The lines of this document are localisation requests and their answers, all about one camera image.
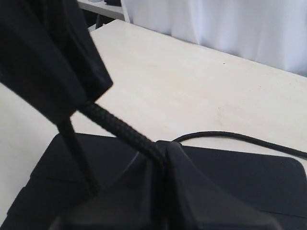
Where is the black braided rope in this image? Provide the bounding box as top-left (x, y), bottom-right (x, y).
top-left (59, 100), bottom-right (307, 196)

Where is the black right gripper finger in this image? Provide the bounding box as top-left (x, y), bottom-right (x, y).
top-left (0, 0), bottom-right (113, 124)

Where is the white backdrop curtain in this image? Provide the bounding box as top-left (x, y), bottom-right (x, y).
top-left (121, 0), bottom-right (307, 76)

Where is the white table in background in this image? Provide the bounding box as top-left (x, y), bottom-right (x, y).
top-left (77, 0), bottom-right (125, 21)

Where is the black plastic tool case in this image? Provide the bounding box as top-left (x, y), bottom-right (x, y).
top-left (1, 134), bottom-right (307, 230)

